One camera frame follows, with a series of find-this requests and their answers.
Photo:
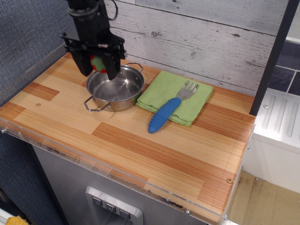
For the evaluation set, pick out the blue handled metal fork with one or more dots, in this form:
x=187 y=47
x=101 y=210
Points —
x=163 y=114

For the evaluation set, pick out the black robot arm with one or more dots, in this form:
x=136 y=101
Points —
x=87 y=4

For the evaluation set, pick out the steel toy fridge cabinet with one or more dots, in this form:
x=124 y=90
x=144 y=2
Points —
x=69 y=178

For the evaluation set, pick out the black right frame post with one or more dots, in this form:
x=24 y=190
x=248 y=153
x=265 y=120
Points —
x=274 y=55

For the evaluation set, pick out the white toy sink counter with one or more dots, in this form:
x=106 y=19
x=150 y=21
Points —
x=273 y=152

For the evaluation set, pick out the yellow object at corner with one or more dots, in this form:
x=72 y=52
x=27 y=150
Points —
x=16 y=221

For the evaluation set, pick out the small steel pan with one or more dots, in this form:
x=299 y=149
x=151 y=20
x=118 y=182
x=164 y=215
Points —
x=114 y=95

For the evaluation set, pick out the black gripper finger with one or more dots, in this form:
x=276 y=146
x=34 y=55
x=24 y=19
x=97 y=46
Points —
x=82 y=61
x=112 y=64

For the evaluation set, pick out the silver dispenser button panel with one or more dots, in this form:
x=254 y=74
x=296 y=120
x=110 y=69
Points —
x=109 y=210

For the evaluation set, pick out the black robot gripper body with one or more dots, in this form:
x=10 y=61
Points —
x=92 y=35

